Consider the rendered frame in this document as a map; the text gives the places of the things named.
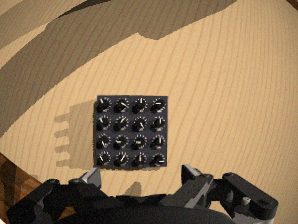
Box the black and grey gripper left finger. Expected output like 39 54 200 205
6 167 124 224

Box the black knob box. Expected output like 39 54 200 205
96 95 168 167

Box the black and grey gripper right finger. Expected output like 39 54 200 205
158 164 279 224

